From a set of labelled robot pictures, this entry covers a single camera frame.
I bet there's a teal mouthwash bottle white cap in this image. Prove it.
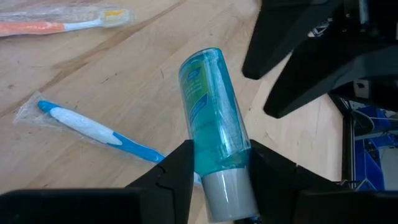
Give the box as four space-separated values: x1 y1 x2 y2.
178 47 261 223

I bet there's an orange white toothbrush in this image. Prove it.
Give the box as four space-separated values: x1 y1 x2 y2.
0 2 134 38

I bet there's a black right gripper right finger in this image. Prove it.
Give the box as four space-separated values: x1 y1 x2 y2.
248 139 312 224

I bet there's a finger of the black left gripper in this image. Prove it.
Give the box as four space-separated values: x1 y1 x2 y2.
241 0 341 80
263 43 398 119

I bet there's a blue white toothbrush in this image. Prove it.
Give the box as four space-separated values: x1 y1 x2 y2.
14 91 203 187

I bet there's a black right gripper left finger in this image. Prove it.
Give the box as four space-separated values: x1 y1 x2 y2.
126 139 195 224

